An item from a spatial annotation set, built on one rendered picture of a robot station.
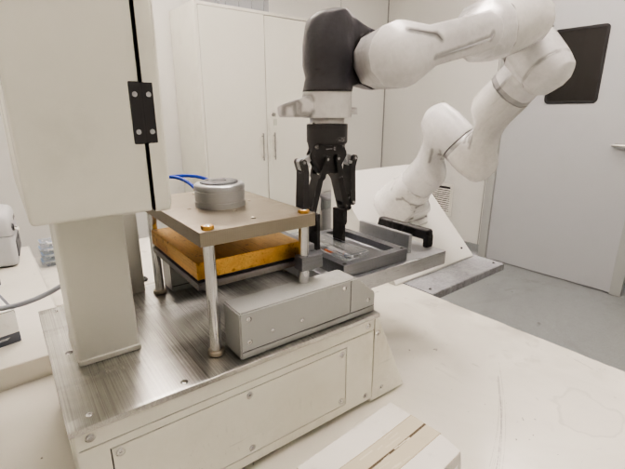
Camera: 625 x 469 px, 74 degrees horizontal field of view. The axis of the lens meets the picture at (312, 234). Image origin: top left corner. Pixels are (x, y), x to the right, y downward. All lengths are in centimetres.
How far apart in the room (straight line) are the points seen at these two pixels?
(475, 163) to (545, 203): 250
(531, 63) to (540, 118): 267
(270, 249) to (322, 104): 27
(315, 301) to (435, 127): 75
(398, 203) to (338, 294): 75
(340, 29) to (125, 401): 62
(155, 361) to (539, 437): 61
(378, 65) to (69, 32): 43
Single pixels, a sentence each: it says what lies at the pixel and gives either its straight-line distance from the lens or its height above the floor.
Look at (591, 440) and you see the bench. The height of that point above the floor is 75.
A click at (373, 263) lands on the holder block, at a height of 98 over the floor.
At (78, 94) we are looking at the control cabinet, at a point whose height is 127.
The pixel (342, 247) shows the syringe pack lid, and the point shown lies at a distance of 79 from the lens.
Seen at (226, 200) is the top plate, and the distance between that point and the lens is 65.
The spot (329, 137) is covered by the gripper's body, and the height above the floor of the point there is 121.
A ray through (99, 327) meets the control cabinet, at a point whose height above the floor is 98.
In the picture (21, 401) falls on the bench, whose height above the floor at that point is 75.
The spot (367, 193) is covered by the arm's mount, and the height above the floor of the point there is 99.
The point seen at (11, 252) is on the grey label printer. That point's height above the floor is 84.
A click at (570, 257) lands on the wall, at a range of 370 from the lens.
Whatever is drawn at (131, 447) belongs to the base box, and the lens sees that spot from 59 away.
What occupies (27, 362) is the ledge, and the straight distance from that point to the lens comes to 100.
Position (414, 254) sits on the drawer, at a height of 97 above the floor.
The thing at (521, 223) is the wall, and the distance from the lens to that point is 379.
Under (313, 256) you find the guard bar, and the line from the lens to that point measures 63.
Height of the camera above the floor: 125
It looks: 17 degrees down
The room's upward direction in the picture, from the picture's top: straight up
